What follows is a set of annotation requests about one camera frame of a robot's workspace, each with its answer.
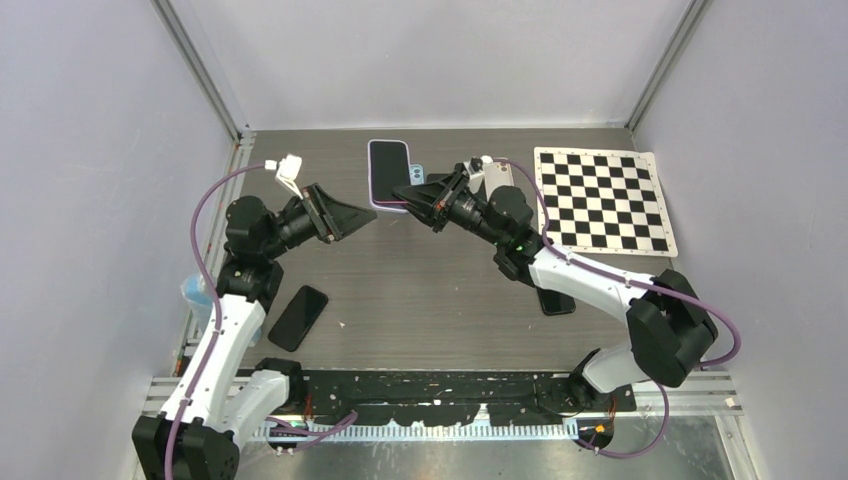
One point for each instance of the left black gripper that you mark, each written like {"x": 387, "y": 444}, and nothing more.
{"x": 332, "y": 220}

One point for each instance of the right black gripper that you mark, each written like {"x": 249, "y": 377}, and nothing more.
{"x": 433, "y": 204}

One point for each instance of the light-blue phone case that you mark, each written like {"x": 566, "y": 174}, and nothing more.
{"x": 417, "y": 174}

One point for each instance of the beige phone case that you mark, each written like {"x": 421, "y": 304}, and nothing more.
{"x": 496, "y": 173}

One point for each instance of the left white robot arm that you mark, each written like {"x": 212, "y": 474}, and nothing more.
{"x": 202, "y": 428}

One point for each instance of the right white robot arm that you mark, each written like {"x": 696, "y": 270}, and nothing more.
{"x": 669, "y": 328}

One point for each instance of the black phone bare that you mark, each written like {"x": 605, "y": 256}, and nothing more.
{"x": 297, "y": 319}

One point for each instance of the checkerboard calibration mat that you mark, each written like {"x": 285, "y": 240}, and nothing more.
{"x": 603, "y": 201}

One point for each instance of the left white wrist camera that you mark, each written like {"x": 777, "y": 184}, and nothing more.
{"x": 286, "y": 171}

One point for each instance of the aluminium front rail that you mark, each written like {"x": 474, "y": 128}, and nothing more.
{"x": 687, "y": 401}

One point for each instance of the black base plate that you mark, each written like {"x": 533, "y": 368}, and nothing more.
{"x": 443, "y": 398}

